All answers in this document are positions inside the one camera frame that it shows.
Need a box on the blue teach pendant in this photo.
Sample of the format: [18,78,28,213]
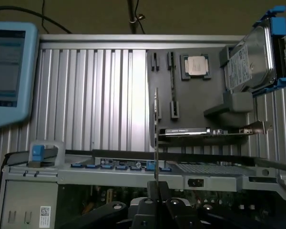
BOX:
[0,21,40,131]

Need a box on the graphics card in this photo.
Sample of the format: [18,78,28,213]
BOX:
[158,120,274,144]

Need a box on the open grey PC case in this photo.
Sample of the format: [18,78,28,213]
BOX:
[0,149,286,229]

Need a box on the silver CPU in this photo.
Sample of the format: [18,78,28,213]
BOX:
[184,54,210,79]

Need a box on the green motherboard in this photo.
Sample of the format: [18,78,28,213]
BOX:
[58,185,284,215]

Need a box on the grey metal pole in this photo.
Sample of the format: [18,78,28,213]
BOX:
[127,0,139,36]

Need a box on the grey loop with blue latch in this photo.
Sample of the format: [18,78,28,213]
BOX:
[28,140,66,170]

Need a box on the hard disk with blue bracket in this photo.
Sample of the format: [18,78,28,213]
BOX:
[224,6,286,97]

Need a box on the silver power supply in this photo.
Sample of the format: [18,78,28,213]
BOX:
[3,178,59,229]

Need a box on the grey parts rack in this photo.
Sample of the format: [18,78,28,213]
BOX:
[146,45,286,153]

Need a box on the thin black cable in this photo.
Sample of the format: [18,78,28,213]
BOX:
[132,13,147,34]

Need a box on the black pendant cable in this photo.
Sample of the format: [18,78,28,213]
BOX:
[0,6,73,34]

